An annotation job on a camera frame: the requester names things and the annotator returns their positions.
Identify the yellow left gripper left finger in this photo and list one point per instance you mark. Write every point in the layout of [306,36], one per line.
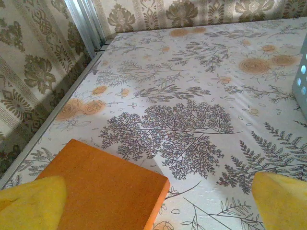
[28,206]

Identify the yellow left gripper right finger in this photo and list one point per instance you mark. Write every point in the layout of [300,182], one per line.
[283,203]

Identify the orange flat block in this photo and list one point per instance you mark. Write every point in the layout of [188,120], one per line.
[103,182]

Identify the light blue perforated basket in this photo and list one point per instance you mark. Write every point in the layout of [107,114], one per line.
[301,91]

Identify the metal table edge rail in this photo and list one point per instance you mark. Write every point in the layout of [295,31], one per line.
[48,119]

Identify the metal frame post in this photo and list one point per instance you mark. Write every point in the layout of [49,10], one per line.
[81,19]

